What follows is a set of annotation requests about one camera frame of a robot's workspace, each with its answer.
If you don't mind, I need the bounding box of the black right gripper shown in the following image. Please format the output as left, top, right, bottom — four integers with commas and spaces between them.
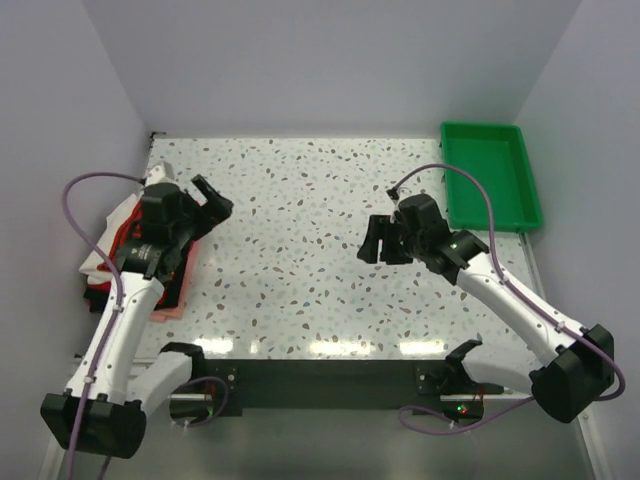
357, 214, 426, 265

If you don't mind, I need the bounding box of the white t shirt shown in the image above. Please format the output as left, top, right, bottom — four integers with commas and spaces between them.
77, 192, 151, 291

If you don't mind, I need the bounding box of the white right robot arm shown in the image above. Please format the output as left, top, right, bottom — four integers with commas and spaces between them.
357, 194, 615, 423

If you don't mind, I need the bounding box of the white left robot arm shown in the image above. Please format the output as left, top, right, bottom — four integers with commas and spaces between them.
40, 175, 233, 459

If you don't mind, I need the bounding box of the green plastic tray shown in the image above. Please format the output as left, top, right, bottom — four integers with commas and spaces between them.
440, 121, 544, 233

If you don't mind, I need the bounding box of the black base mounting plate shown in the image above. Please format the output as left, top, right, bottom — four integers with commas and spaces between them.
167, 357, 489, 431

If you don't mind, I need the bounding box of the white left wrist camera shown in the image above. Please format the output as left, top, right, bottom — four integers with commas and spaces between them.
144, 161, 175, 187

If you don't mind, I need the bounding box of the aluminium rail frame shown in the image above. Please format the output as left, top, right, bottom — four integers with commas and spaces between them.
37, 234, 616, 480

